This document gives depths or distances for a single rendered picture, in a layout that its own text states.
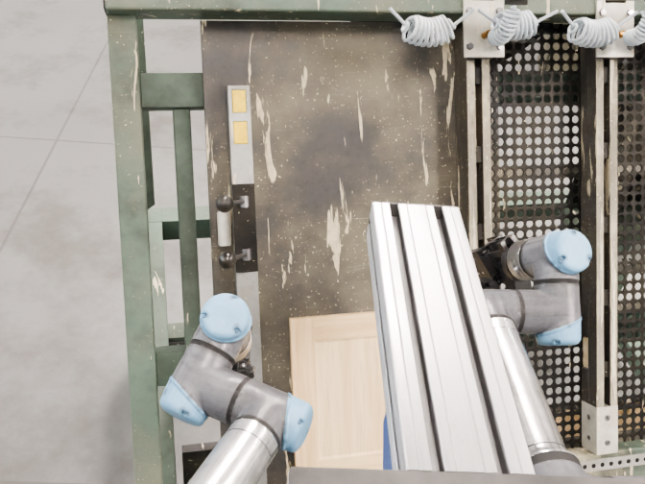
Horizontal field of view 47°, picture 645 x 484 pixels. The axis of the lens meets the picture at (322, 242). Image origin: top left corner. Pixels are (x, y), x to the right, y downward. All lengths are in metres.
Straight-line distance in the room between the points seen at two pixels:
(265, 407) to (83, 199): 3.34
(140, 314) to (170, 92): 0.51
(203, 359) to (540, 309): 0.56
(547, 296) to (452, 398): 0.74
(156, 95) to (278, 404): 0.91
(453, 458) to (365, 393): 1.31
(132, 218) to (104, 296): 2.02
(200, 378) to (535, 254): 0.60
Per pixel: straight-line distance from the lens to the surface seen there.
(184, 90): 1.76
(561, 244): 1.28
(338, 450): 1.86
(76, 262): 3.87
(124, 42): 1.69
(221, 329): 1.10
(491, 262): 1.45
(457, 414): 0.56
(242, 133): 1.69
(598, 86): 1.96
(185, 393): 1.10
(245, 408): 1.07
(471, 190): 1.79
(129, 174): 1.66
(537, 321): 1.27
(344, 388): 1.82
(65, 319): 3.58
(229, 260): 1.57
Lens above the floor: 2.45
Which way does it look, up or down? 38 degrees down
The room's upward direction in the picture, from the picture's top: 7 degrees clockwise
